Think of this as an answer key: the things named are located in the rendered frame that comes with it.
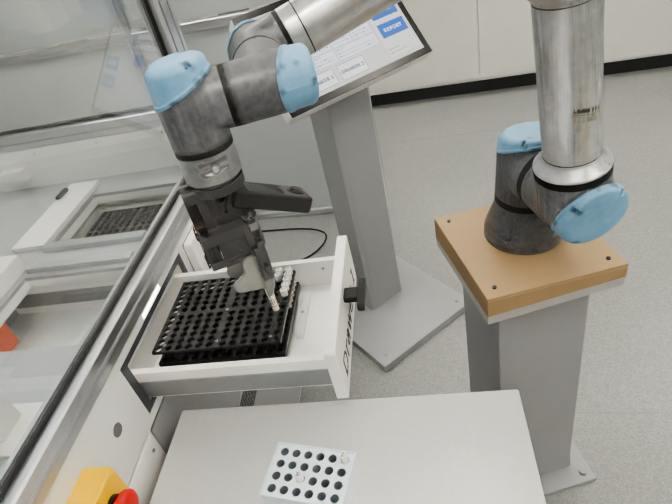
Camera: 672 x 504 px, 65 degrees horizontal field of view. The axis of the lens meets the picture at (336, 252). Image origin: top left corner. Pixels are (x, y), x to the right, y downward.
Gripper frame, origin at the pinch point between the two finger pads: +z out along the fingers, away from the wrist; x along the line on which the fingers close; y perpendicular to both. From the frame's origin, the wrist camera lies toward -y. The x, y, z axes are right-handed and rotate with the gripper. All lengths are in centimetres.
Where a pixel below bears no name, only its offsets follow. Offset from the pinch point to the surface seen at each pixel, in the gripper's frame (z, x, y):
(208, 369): 9.3, 1.6, 13.8
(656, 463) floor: 98, 17, -81
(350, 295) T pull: 7.2, 2.0, -11.5
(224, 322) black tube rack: 8.4, -6.3, 8.9
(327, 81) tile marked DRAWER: -2, -71, -41
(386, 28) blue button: -7, -81, -66
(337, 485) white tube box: 19.9, 23.0, 3.2
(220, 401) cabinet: 38.8, -18.8, 16.9
